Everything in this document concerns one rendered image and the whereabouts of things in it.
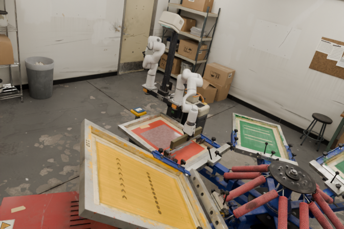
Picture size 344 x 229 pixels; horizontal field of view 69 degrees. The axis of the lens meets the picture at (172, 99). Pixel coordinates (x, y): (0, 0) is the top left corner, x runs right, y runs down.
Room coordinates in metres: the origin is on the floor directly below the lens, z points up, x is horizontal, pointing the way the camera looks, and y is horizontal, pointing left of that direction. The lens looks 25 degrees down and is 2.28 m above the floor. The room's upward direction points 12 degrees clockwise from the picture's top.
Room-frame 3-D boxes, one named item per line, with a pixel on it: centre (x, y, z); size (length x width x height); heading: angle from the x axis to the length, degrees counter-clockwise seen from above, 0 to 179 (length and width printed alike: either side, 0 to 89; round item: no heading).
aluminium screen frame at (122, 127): (1.99, -0.04, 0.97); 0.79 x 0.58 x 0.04; 53
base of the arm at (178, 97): (2.50, -0.07, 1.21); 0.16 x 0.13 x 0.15; 144
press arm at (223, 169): (1.65, -0.48, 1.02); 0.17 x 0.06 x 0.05; 53
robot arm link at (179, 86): (2.49, -0.07, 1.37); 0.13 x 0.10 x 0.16; 102
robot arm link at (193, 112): (1.91, -0.20, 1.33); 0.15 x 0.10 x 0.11; 12
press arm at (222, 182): (1.73, -0.38, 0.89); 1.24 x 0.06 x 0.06; 53
